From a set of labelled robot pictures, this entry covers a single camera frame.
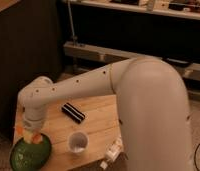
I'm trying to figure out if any orange pepper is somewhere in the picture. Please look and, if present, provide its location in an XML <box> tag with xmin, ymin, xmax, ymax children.
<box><xmin>15</xmin><ymin>126</ymin><xmax>42</xmax><ymax>144</ymax></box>

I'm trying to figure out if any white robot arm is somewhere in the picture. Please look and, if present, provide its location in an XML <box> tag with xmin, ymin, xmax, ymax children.
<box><xmin>18</xmin><ymin>57</ymin><xmax>194</xmax><ymax>171</ymax></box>

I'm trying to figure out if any black striped box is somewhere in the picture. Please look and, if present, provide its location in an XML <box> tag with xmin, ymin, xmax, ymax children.
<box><xmin>61</xmin><ymin>103</ymin><xmax>85</xmax><ymax>124</ymax></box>

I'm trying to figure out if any clear plastic cup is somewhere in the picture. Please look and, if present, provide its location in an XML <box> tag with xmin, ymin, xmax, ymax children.
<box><xmin>67</xmin><ymin>132</ymin><xmax>89</xmax><ymax>155</ymax></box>

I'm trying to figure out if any wooden table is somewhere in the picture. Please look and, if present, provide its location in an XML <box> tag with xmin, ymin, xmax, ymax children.
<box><xmin>14</xmin><ymin>95</ymin><xmax>120</xmax><ymax>171</ymax></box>

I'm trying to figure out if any clear plastic bottle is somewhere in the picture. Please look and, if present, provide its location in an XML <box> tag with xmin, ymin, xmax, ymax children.
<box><xmin>100</xmin><ymin>136</ymin><xmax>123</xmax><ymax>170</ymax></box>

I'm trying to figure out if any metal pole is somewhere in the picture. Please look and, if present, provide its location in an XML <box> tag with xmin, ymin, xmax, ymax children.
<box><xmin>67</xmin><ymin>0</ymin><xmax>77</xmax><ymax>45</ymax></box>

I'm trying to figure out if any grey metal rail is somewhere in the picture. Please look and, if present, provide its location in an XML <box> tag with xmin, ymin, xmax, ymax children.
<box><xmin>63</xmin><ymin>41</ymin><xmax>200</xmax><ymax>81</ymax></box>

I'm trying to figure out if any white wall shelf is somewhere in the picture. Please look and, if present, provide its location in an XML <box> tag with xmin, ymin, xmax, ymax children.
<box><xmin>62</xmin><ymin>0</ymin><xmax>200</xmax><ymax>20</ymax></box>

